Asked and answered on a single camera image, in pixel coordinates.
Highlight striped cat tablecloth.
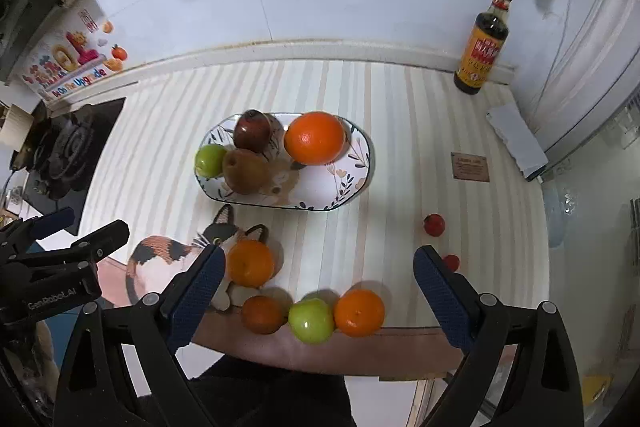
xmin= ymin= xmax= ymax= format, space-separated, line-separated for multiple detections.
xmin=75 ymin=57 xmax=551 ymax=380

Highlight dark soy sauce bottle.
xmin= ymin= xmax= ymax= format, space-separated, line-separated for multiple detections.
xmin=453 ymin=0 xmax=517 ymax=96

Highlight thin white cable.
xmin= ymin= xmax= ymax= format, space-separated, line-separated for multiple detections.
xmin=531 ymin=0 xmax=576 ymax=123

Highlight white folded cloth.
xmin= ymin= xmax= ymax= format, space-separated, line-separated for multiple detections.
xmin=486 ymin=101 xmax=549 ymax=182

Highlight colourful wall sticker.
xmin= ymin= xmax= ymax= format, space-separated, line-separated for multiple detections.
xmin=20 ymin=7 xmax=128 ymax=100

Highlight green apple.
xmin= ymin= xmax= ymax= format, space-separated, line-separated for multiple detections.
xmin=287 ymin=298 xmax=335 ymax=344
xmin=194 ymin=144 xmax=228 ymax=178

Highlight large orange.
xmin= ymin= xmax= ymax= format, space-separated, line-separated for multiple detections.
xmin=283 ymin=111 xmax=347 ymax=166

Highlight brown rectangular patch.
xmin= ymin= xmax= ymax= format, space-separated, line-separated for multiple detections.
xmin=450 ymin=151 xmax=490 ymax=182

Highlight brown pear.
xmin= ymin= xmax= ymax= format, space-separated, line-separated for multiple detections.
xmin=222 ymin=148 xmax=271 ymax=195

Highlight small orange mandarin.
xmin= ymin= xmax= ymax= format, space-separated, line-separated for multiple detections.
xmin=333 ymin=289 xmax=386 ymax=338
xmin=226 ymin=239 xmax=276 ymax=288

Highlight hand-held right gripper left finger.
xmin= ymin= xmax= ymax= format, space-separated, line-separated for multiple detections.
xmin=52 ymin=244 xmax=228 ymax=427

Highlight dark red apple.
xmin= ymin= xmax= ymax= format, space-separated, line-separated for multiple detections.
xmin=233 ymin=109 xmax=274 ymax=154

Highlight black range hood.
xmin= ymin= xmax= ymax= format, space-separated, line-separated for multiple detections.
xmin=0 ymin=0 xmax=58 ymax=83

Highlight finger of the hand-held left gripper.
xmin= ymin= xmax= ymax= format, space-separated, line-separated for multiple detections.
xmin=0 ymin=207 xmax=76 ymax=258
xmin=65 ymin=220 xmax=131 ymax=266

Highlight floral oval plate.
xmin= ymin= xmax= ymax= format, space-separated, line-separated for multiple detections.
xmin=194 ymin=112 xmax=373 ymax=211

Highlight dark orange mandarin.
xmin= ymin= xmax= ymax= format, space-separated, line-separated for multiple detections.
xmin=241 ymin=295 xmax=287 ymax=335

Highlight person's dark pants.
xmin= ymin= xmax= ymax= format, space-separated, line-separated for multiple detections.
xmin=135 ymin=352 xmax=358 ymax=427

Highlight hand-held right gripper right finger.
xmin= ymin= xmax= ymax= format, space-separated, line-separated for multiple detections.
xmin=413 ymin=244 xmax=586 ymax=427

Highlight black gas stove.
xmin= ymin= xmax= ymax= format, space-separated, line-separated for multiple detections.
xmin=10 ymin=96 xmax=126 ymax=208

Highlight beige utensil cup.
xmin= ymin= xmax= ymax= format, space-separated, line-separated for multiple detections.
xmin=0 ymin=103 xmax=33 ymax=145

